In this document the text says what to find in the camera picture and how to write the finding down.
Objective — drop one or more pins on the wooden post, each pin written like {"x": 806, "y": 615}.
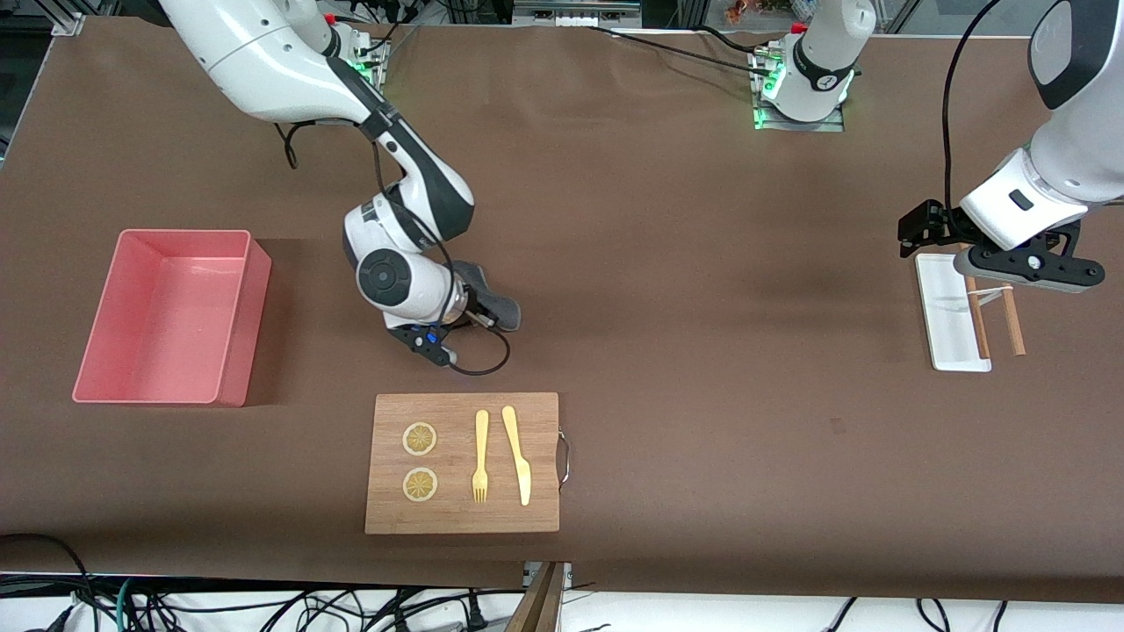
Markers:
{"x": 537, "y": 610}

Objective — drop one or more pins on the yellow plastic fork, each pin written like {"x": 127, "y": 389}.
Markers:
{"x": 481, "y": 439}

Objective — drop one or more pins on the small metal bracket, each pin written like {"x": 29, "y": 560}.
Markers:
{"x": 529, "y": 575}

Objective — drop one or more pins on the yellow plastic knife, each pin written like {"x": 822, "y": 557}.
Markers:
{"x": 518, "y": 456}

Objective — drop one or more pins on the wooden cutting board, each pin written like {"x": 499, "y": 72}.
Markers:
{"x": 457, "y": 518}

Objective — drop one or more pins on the pink plastic bin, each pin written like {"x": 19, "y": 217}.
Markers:
{"x": 167, "y": 316}

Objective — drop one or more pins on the wooden cloth rack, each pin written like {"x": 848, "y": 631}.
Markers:
{"x": 1014, "y": 325}

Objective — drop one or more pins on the white rectangular tray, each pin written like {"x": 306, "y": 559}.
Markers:
{"x": 944, "y": 316}

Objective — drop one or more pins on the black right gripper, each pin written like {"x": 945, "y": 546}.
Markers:
{"x": 482, "y": 293}

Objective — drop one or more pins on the grey cloth with pink side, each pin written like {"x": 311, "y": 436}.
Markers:
{"x": 502, "y": 312}

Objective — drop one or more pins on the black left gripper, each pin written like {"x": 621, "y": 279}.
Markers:
{"x": 934, "y": 223}

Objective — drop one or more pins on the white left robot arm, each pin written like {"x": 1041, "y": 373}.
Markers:
{"x": 1071, "y": 158}

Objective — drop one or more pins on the black power plug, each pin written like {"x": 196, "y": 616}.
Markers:
{"x": 476, "y": 614}

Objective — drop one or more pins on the lemon slice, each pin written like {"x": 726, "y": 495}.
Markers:
{"x": 420, "y": 439}
{"x": 420, "y": 485}

